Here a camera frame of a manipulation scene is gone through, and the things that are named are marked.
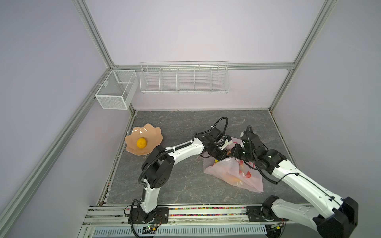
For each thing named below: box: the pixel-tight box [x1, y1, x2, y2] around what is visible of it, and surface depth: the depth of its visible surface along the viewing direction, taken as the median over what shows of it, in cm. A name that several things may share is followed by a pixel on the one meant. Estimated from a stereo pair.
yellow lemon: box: [136, 137, 147, 149], surface depth 98 cm
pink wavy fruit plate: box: [125, 123, 164, 156], surface depth 104 cm
